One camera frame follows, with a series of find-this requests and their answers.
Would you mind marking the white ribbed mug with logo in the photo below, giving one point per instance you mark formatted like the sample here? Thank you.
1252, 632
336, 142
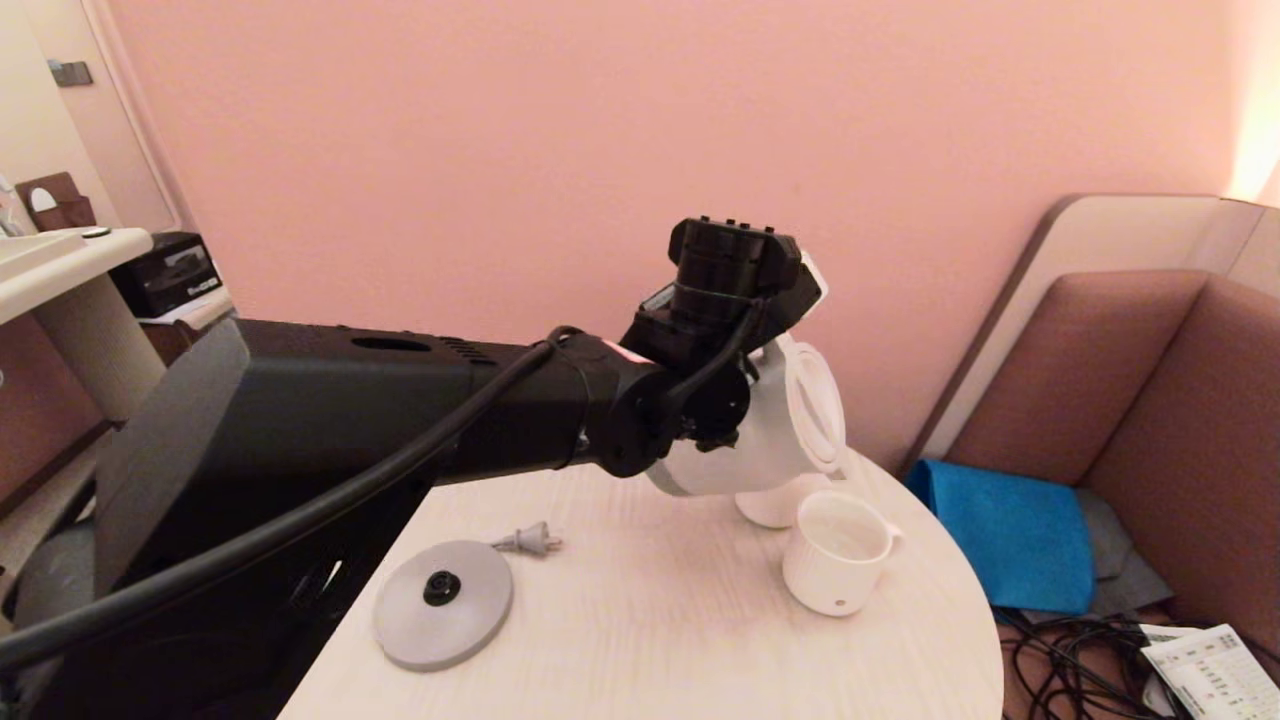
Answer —
835, 565

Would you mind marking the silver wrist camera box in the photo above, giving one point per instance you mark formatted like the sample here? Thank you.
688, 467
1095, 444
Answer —
812, 280

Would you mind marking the small beige metal-legged bench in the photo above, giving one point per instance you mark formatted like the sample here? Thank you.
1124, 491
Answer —
195, 308

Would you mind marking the white electric kettle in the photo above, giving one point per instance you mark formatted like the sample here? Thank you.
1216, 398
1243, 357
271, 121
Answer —
760, 440

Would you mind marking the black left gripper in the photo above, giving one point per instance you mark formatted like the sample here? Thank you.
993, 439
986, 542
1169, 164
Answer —
735, 275

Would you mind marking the plain white ribbed mug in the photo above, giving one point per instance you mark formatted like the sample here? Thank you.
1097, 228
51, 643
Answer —
765, 510

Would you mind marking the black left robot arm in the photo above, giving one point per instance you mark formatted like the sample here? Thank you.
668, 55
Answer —
300, 410

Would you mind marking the brown tissue box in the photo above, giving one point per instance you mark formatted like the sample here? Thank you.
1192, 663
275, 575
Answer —
60, 205

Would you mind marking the grey wall plate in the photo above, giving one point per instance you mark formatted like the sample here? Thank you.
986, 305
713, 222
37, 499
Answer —
72, 73

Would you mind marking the blue folded cloth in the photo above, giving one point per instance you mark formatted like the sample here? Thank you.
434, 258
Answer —
1010, 540

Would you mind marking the grey power plug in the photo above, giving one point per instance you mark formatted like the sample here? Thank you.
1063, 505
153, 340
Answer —
530, 541

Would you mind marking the beige headboard panel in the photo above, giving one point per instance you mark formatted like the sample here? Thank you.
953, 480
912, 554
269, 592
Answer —
1100, 230

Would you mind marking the grey round kettle base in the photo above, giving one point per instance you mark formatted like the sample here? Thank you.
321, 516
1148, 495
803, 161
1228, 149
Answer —
440, 620

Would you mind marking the brown upholstered sofa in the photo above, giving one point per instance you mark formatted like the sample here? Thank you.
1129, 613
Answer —
1150, 400

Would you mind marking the printed white paper sheet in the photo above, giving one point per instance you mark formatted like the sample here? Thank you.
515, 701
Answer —
1210, 675

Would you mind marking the white pedestal counter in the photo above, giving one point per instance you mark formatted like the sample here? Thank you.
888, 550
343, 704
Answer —
90, 330

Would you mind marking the grey folded cloth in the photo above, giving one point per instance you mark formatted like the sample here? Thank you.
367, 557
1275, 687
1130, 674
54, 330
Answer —
1120, 570

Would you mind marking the black box appliance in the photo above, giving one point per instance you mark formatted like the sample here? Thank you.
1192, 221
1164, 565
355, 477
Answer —
165, 275

